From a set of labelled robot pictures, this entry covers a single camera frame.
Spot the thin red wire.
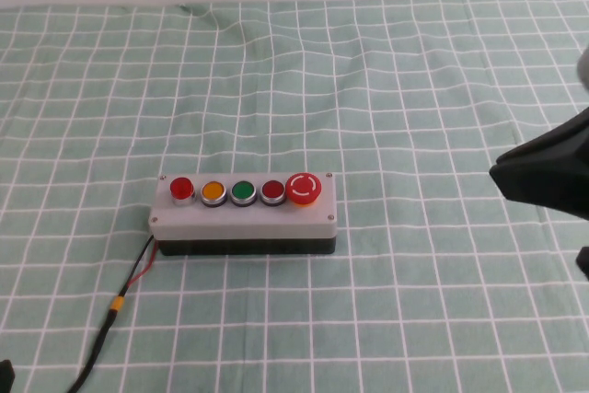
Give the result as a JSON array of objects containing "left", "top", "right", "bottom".
[{"left": 124, "top": 237, "right": 156, "bottom": 292}]

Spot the red emergency stop mushroom button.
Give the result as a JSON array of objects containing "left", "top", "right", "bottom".
[{"left": 284, "top": 172, "right": 323, "bottom": 207}]

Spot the thin black wire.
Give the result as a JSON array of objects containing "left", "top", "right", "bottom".
[{"left": 118, "top": 233, "right": 156, "bottom": 297}]

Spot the black cable with yellow connector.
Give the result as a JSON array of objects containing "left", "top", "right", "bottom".
[{"left": 67, "top": 292, "right": 124, "bottom": 393}]

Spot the grey and black button box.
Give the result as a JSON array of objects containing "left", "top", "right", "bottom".
[{"left": 148, "top": 172, "right": 339, "bottom": 258}]

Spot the yellow push button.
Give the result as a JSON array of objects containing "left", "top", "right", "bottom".
[{"left": 199, "top": 180, "right": 228, "bottom": 207}]

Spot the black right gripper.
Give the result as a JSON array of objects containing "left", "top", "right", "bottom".
[{"left": 488, "top": 106, "right": 589, "bottom": 282}]

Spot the green checked tablecloth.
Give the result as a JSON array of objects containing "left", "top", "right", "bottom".
[{"left": 0, "top": 0, "right": 589, "bottom": 393}]

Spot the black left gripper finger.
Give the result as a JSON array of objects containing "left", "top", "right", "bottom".
[{"left": 0, "top": 358, "right": 16, "bottom": 393}]

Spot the dark red push button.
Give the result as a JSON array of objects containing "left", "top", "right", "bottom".
[{"left": 260, "top": 179, "right": 287, "bottom": 207}]

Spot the red indicator lamp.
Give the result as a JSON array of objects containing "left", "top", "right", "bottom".
[{"left": 169, "top": 176, "right": 196, "bottom": 207}]

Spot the green push button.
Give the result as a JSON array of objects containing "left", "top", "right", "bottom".
[{"left": 229, "top": 179, "right": 258, "bottom": 207}]

